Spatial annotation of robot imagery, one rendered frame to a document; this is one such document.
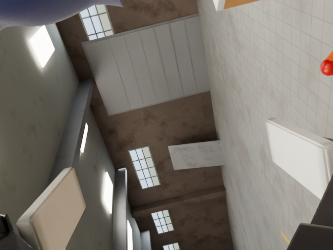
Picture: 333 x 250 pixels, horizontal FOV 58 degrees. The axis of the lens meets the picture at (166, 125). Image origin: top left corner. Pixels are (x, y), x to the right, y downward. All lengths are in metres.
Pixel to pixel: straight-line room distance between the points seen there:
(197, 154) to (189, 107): 1.73
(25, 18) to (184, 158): 10.64
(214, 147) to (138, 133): 2.68
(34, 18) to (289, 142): 0.33
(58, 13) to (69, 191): 0.27
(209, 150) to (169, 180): 2.32
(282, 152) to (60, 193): 0.13
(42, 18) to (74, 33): 8.90
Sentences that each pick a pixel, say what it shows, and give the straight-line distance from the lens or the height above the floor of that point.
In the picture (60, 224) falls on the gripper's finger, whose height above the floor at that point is 1.65.
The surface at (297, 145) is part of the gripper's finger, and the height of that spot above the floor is 1.52.
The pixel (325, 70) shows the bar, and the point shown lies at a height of 1.36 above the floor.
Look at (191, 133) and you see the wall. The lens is 10.90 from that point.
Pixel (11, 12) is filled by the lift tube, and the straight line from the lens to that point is 0.39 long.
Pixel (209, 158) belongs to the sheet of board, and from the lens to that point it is 10.95.
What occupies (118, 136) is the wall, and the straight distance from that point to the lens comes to 10.68.
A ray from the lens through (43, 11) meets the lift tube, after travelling 0.40.
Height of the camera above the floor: 1.58
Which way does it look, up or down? 1 degrees up
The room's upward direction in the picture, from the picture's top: 104 degrees counter-clockwise
